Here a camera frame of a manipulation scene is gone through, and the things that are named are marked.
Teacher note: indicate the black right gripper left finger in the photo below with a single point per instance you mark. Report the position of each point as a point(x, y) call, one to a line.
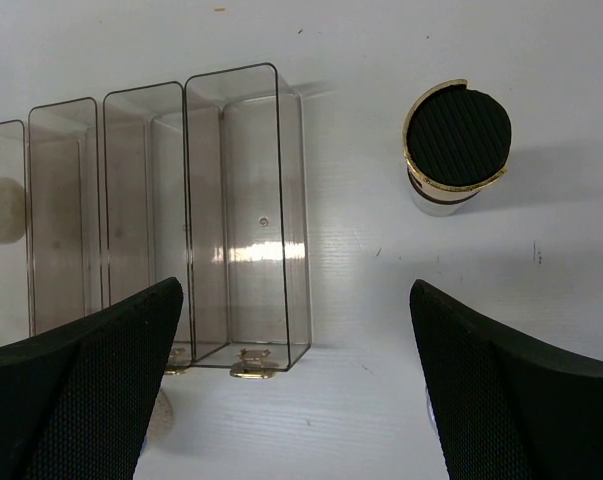
point(76, 401)

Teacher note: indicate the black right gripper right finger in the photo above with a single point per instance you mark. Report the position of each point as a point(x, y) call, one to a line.
point(506, 405)

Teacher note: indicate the yellow cap spice bottle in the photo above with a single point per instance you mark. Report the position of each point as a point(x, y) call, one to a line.
point(12, 211)

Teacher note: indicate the black gold cap spice bottle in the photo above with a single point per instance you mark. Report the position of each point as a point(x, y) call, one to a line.
point(456, 142)

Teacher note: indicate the clear bin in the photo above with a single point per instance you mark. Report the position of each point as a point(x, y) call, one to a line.
point(64, 225)
point(249, 274)
point(145, 187)
point(14, 297)

